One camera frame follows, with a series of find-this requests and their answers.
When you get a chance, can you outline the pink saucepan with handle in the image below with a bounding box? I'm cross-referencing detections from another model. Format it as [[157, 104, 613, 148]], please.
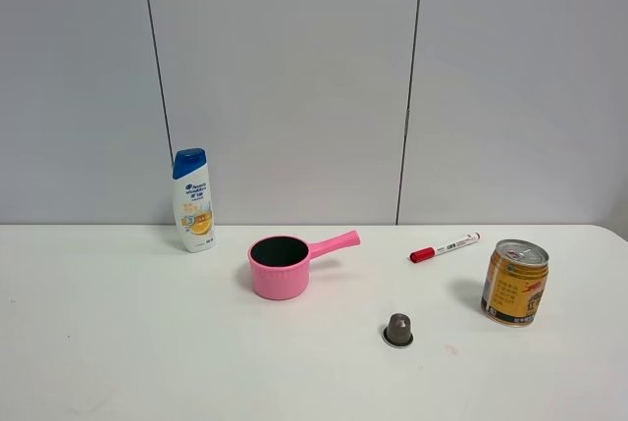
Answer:
[[248, 231, 360, 300]]

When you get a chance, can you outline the red capped white marker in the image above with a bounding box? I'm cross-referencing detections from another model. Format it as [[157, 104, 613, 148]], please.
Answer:
[[409, 233, 481, 263]]

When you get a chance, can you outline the gold drink can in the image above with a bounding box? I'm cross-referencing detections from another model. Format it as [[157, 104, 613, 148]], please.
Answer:
[[481, 238, 549, 327]]

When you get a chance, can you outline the brown coffee capsule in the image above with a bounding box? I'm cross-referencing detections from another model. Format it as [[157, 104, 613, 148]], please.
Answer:
[[382, 313, 413, 348]]

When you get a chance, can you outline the white blue shampoo bottle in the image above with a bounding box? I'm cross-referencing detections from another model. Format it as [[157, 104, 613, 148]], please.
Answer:
[[173, 148, 215, 253]]

